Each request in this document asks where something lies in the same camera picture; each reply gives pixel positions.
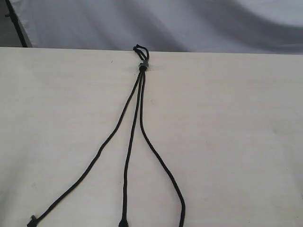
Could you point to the black cable bundle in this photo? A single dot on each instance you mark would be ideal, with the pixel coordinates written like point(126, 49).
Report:
point(163, 165)

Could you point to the grey backdrop cloth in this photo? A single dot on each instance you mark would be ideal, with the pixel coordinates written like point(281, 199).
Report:
point(257, 26)

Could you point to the black stand pole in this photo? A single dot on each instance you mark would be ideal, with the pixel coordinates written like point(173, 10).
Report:
point(14, 19)

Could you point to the grey metal cable clamp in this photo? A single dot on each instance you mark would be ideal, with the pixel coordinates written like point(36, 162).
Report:
point(143, 65)

